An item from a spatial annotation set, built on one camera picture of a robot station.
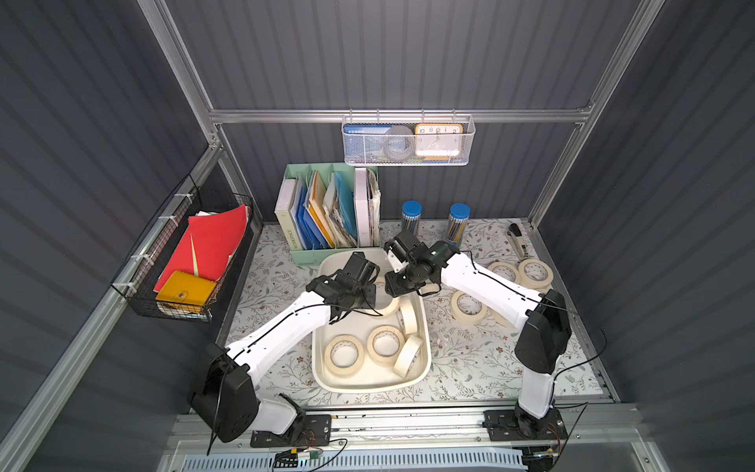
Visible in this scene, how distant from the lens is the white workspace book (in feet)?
2.97

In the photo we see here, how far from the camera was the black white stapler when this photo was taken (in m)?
1.10

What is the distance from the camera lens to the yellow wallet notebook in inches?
25.2

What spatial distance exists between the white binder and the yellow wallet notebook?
0.48 m

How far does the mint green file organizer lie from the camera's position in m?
0.94

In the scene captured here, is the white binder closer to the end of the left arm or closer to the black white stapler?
the end of the left arm

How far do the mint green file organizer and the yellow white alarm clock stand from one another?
0.18 m

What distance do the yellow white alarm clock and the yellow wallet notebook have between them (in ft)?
2.24

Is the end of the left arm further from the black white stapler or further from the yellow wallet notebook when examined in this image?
the black white stapler

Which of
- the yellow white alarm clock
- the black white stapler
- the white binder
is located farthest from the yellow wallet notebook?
the black white stapler
